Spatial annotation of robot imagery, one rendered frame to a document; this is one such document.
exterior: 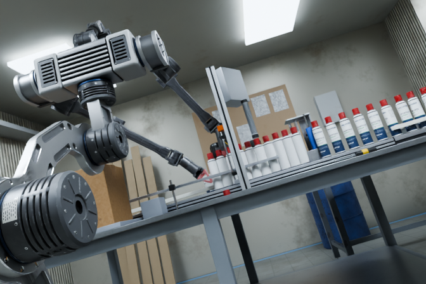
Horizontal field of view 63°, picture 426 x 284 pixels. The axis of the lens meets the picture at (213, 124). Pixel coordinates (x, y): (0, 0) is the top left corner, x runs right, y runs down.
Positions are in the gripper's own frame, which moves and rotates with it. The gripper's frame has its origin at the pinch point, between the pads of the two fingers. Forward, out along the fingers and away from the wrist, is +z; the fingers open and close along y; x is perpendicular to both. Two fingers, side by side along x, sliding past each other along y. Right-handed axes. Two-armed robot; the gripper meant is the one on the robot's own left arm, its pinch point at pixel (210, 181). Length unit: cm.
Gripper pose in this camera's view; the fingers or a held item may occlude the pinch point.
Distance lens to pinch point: 188.9
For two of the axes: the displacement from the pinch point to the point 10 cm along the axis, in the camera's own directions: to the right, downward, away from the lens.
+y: 1.0, 1.8, 9.8
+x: -5.9, 8.0, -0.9
